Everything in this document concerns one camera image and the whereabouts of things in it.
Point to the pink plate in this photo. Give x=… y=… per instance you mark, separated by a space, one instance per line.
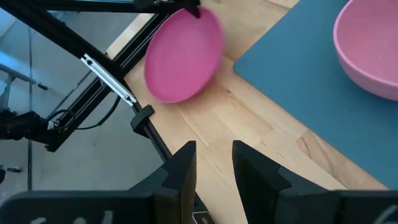
x=183 y=56

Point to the pink bowl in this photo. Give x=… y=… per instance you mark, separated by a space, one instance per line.
x=367 y=46

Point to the silver frame bracket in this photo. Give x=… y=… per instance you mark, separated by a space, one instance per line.
x=109 y=79

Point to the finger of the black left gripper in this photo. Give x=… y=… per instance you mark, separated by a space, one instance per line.
x=192 y=9

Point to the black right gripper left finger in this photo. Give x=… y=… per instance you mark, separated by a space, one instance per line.
x=180 y=186

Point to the black frame clamp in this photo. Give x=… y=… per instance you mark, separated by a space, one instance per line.
x=141 y=119

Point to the blue placemat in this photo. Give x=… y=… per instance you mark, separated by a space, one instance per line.
x=311 y=93

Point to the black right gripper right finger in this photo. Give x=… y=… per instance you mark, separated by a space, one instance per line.
x=261 y=193

